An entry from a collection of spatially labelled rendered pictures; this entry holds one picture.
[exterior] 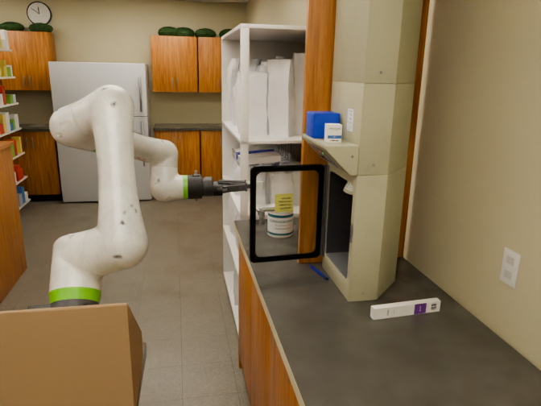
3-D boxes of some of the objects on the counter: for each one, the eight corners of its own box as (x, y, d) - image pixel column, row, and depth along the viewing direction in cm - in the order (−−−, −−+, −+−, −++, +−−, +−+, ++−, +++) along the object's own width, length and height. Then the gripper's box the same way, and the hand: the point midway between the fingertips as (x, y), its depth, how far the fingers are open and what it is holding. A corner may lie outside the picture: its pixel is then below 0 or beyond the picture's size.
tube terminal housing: (376, 263, 205) (392, 81, 184) (411, 297, 174) (435, 84, 153) (321, 266, 200) (332, 80, 179) (348, 302, 169) (364, 83, 148)
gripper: (203, 180, 172) (266, 179, 177) (201, 173, 185) (261, 171, 189) (204, 200, 174) (266, 198, 179) (201, 192, 187) (260, 190, 191)
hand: (254, 185), depth 184 cm, fingers closed
